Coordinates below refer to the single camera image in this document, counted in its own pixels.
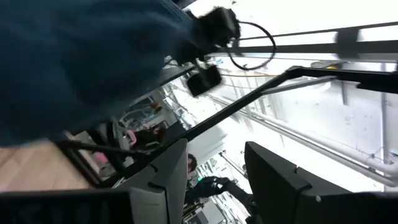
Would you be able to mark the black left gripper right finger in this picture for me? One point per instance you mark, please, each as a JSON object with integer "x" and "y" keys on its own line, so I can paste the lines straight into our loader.
{"x": 273, "y": 186}

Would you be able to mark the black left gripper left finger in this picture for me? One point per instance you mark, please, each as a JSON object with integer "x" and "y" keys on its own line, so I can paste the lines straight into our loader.
{"x": 161, "y": 186}

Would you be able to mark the dark denim jeans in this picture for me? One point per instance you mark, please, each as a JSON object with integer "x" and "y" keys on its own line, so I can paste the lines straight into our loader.
{"x": 77, "y": 62}

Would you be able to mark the person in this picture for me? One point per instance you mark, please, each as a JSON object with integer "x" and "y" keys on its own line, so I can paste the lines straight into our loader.
{"x": 211, "y": 186}
{"x": 149, "y": 138}

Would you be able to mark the white ceiling pipe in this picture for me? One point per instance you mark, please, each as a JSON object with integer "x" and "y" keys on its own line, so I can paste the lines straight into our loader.
{"x": 311, "y": 140}

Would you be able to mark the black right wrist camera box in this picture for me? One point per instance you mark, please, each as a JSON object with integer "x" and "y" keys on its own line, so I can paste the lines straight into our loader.
{"x": 203, "y": 81}

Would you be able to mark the black table frame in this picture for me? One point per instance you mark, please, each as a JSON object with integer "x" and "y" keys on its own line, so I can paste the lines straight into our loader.
{"x": 93, "y": 147}

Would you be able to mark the black horizontal frame rail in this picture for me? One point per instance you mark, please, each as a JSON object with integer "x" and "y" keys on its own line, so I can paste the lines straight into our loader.
{"x": 311, "y": 48}

